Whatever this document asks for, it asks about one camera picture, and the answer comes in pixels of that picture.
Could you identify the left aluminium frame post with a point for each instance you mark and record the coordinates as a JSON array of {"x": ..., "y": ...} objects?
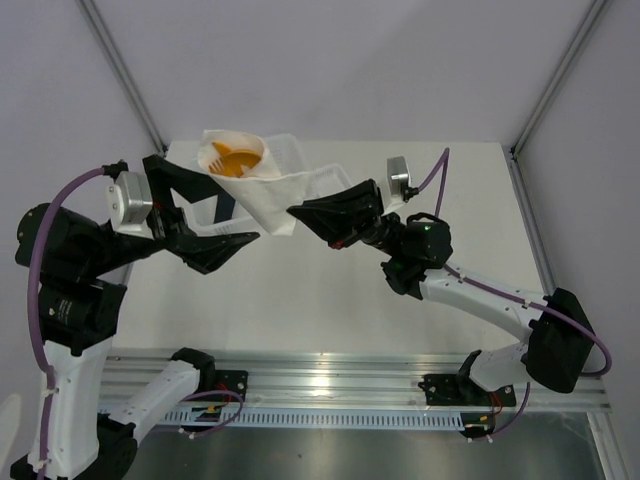
[{"x": 114, "y": 58}]

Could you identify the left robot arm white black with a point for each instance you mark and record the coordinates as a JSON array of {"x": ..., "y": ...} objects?
[{"x": 105, "y": 219}]

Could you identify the right aluminium frame post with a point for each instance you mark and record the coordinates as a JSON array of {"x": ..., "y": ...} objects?
[{"x": 576, "y": 47}]

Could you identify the aluminium front rail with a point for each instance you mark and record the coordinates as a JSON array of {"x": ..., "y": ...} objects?
[{"x": 333, "y": 381}]

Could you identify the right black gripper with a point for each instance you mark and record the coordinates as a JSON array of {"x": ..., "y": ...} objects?
[{"x": 345, "y": 217}]

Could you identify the left side aluminium rail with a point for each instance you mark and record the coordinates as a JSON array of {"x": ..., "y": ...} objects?
[{"x": 127, "y": 280}]

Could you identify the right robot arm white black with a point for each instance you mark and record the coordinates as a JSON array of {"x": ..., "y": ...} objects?
[{"x": 553, "y": 336}]

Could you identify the orange plastic spoon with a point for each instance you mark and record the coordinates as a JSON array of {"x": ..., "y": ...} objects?
[{"x": 238, "y": 162}]

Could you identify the right side aluminium rail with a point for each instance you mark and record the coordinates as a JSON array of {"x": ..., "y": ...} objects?
[{"x": 534, "y": 225}]

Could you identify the large white plastic basket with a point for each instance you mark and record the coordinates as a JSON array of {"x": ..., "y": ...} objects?
[{"x": 223, "y": 214}]

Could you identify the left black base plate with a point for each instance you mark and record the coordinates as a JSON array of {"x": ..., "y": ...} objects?
[{"x": 231, "y": 381}]

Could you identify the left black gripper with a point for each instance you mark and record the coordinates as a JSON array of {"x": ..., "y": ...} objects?
[{"x": 168, "y": 220}]

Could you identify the small white plastic tray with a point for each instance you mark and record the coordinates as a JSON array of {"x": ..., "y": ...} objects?
[{"x": 328, "y": 180}]

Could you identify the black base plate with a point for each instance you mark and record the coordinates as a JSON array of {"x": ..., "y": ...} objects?
[
  {"x": 450, "y": 390},
  {"x": 231, "y": 381}
]

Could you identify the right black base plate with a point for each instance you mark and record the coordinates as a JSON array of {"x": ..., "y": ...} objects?
[{"x": 450, "y": 390}]

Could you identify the aluminium frame post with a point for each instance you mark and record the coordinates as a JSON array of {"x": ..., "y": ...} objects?
[
  {"x": 576, "y": 47},
  {"x": 114, "y": 58}
]

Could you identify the aluminium rail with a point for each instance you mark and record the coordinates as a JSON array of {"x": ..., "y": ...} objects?
[
  {"x": 127, "y": 280},
  {"x": 534, "y": 225},
  {"x": 333, "y": 381}
]

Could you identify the white slotted cable duct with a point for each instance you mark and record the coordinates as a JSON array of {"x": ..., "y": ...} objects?
[{"x": 411, "y": 420}]

